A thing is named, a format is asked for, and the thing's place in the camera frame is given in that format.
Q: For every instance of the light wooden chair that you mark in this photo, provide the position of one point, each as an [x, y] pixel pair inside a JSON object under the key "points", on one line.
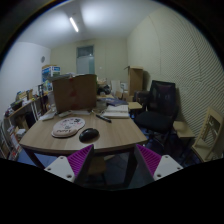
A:
{"points": [[207, 145]]}

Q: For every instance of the black mesh office chair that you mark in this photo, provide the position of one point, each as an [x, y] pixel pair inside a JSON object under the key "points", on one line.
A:
{"points": [[161, 112]]}

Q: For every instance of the wooden bookshelf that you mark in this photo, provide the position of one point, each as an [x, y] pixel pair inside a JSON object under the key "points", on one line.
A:
{"points": [[17, 121]]}

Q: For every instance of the grey door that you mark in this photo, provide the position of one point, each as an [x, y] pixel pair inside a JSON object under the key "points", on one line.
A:
{"points": [[85, 60]]}

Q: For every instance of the oval printed mouse pad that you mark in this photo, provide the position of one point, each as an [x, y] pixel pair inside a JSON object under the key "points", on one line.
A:
{"points": [[67, 127]]}

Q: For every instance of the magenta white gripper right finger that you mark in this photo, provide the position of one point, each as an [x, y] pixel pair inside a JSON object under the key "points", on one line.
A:
{"points": [[155, 165]]}

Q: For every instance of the black marker pen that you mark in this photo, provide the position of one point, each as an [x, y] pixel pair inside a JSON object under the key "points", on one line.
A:
{"points": [[103, 118]]}

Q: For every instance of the brown cardboard box on table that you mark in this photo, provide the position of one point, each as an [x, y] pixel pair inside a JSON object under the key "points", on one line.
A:
{"points": [[75, 93]]}

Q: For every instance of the white book stack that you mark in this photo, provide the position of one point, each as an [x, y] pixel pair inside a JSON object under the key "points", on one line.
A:
{"points": [[117, 112]]}

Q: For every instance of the black computer mouse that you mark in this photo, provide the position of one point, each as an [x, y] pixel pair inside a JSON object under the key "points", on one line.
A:
{"points": [[88, 134]]}

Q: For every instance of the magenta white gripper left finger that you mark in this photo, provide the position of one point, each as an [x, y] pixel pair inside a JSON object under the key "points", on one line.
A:
{"points": [[73, 168]]}

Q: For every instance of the ceiling fluorescent light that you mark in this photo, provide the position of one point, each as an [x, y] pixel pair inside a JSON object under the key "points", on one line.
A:
{"points": [[74, 24]]}

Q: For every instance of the small wooden side table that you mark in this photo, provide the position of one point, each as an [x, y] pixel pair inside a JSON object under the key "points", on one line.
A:
{"points": [[183, 131]]}

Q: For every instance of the tall cardboard box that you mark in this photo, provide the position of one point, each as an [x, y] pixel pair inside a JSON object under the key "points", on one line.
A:
{"points": [[135, 79]]}

